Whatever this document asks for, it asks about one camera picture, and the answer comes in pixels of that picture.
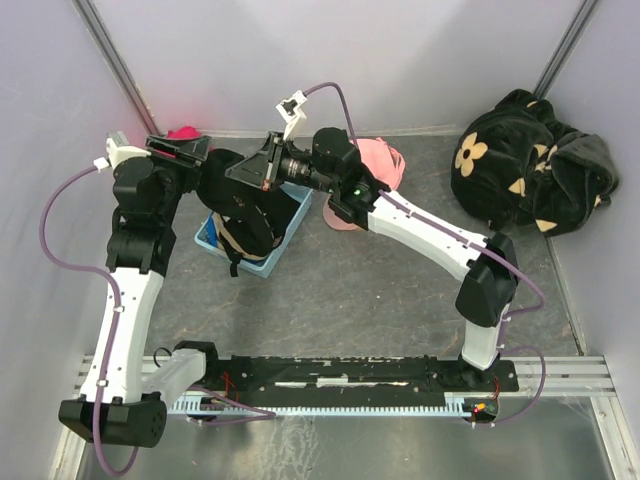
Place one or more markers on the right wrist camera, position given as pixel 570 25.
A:
pixel 291 111

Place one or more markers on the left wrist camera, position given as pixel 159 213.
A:
pixel 118 150

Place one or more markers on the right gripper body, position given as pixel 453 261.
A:
pixel 291 165

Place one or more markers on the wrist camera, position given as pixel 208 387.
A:
pixel 118 150
pixel 291 111

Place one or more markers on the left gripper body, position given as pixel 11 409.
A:
pixel 181 156

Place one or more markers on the corner aluminium post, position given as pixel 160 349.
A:
pixel 97 28
pixel 570 38

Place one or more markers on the black baseball cap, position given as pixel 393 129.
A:
pixel 217 192

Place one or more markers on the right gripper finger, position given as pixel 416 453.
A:
pixel 259 160
pixel 253 176

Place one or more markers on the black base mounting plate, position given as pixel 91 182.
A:
pixel 369 382

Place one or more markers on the black floral plush blanket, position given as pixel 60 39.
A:
pixel 518 165

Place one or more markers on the blue perforated plastic basket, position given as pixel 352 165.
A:
pixel 289 204

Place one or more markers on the magenta cloth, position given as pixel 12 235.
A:
pixel 184 133

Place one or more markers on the aluminium rail frame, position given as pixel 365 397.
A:
pixel 565 372

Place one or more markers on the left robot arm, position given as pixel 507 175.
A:
pixel 117 405

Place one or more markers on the right corner aluminium post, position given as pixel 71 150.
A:
pixel 570 38

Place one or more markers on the black and tan hat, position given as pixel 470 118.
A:
pixel 247 244

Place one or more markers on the left corner aluminium post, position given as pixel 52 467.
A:
pixel 97 28

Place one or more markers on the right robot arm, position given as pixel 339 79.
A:
pixel 333 165

